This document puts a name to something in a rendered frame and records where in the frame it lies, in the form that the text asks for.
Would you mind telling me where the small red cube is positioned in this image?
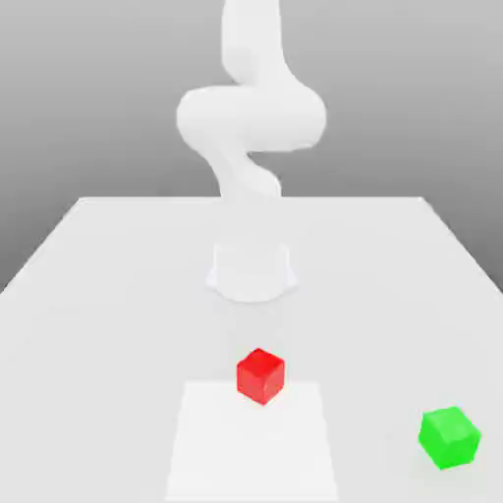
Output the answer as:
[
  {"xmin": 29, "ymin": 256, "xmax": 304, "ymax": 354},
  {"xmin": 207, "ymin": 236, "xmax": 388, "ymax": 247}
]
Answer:
[{"xmin": 236, "ymin": 347, "xmax": 286, "ymax": 407}]

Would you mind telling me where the small green cube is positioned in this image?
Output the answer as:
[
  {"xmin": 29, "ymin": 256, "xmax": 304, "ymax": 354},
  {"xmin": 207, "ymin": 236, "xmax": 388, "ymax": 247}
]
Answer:
[{"xmin": 417, "ymin": 405, "xmax": 482, "ymax": 472}]

